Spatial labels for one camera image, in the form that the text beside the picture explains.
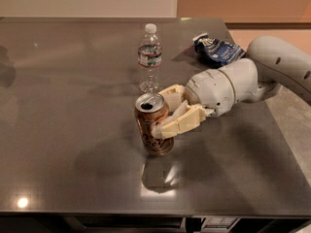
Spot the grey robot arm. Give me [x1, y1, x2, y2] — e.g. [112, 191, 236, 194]
[152, 36, 311, 139]

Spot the blue crumpled chip bag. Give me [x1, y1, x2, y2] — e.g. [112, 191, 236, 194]
[192, 33, 246, 68]

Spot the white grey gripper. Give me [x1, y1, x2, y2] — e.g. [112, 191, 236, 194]
[152, 70, 234, 139]

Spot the orange soda can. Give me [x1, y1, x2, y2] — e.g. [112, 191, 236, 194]
[134, 93, 174, 155]

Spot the clear plastic water bottle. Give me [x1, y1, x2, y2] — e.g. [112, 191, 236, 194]
[138, 23, 162, 92]

